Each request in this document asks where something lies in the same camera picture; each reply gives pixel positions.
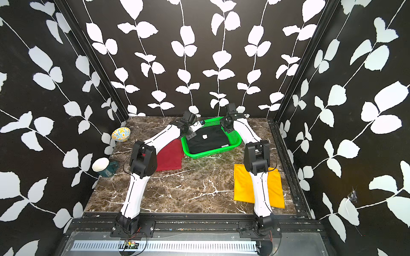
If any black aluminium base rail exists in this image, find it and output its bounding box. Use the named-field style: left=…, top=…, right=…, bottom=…
left=65, top=212, right=326, bottom=240

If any dark green mug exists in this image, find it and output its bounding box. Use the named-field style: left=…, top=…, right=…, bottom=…
left=92, top=157, right=119, bottom=178

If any green plastic basket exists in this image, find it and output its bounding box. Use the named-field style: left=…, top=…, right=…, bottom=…
left=181, top=117, right=242, bottom=159

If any red t-shirt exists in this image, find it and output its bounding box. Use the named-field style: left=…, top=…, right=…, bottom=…
left=156, top=139, right=185, bottom=172

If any white perforated cable duct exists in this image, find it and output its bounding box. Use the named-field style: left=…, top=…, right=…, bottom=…
left=69, top=240, right=257, bottom=253

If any yellow t-shirt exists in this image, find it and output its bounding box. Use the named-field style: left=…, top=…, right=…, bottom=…
left=234, top=164, right=285, bottom=209

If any black t-shirt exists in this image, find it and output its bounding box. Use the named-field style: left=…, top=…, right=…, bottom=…
left=187, top=125, right=231, bottom=154

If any yellow blue patterned bowl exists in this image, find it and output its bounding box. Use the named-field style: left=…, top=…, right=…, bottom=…
left=111, top=127, right=131, bottom=142

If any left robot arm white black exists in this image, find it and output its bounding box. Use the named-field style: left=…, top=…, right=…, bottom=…
left=115, top=111, right=205, bottom=235

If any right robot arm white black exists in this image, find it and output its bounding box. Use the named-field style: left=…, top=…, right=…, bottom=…
left=221, top=103, right=275, bottom=237

